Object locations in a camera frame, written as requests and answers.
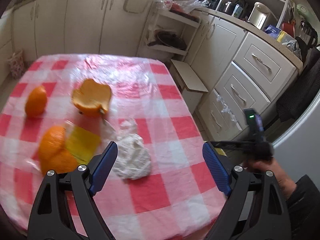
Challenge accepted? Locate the orange peel near wrapper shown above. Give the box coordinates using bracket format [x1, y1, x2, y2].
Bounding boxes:
[37, 126, 78, 176]

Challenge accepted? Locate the person right hand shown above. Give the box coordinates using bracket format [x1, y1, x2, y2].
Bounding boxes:
[243, 158, 297, 199]

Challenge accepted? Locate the white corner shelf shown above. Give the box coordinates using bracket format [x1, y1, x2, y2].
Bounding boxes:
[136, 7, 204, 62]

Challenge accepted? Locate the red white checkered tablecloth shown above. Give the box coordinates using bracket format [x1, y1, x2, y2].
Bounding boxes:
[1, 54, 225, 239]

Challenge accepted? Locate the red mug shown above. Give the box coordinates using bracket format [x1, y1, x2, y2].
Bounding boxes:
[281, 20, 295, 38]

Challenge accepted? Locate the black frying pan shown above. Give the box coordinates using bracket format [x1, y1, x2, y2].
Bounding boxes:
[147, 31, 187, 50]

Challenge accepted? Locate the blue tissue pack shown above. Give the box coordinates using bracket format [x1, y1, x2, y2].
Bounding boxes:
[264, 24, 281, 40]

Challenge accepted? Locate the patterned waste basket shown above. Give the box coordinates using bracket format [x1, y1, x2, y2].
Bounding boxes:
[7, 50, 26, 80]

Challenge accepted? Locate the white step stool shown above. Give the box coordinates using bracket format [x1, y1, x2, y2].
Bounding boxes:
[169, 59, 208, 114]

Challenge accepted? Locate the white drawer cabinet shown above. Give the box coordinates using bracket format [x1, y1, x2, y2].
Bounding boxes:
[187, 9, 303, 140]

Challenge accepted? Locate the white tissue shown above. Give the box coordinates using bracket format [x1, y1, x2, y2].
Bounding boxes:
[100, 119, 151, 180]

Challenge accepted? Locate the small orange peel piece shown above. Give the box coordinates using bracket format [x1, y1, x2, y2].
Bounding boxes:
[24, 86, 47, 118]

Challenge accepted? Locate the white refrigerator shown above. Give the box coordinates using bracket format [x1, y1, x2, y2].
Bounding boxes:
[273, 94, 320, 187]

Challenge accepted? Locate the white electric kettle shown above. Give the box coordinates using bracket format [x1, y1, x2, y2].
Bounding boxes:
[248, 2, 278, 30]

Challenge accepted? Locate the yellow plastic wrapper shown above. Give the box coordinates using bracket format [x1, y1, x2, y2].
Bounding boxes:
[65, 125, 101, 164]

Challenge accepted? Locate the large orange peel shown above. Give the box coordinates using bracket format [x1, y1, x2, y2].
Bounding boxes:
[71, 79, 112, 118]

